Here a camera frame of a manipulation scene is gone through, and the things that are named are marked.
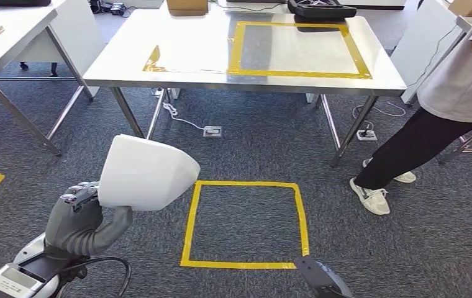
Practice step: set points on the white curved plastic part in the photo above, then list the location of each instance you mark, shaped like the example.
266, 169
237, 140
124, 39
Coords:
145, 172

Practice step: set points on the floor outlet box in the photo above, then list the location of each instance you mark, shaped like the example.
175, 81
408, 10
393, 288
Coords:
212, 131
367, 135

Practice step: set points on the person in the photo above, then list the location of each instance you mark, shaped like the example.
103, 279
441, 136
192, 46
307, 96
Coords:
462, 82

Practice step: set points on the brown cardboard box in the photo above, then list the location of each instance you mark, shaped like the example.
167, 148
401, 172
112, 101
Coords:
186, 5
468, 6

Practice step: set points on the white side panel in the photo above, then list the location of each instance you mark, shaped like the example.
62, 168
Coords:
79, 41
425, 49

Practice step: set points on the black zip case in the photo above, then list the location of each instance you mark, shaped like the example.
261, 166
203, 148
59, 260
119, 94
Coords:
18, 2

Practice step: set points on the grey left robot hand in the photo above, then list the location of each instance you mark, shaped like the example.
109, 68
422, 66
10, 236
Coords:
71, 230

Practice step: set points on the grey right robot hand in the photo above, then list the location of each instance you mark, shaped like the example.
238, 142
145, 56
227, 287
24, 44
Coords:
322, 281

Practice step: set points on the open black foam case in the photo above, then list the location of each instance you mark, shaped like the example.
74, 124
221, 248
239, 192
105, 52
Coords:
322, 11

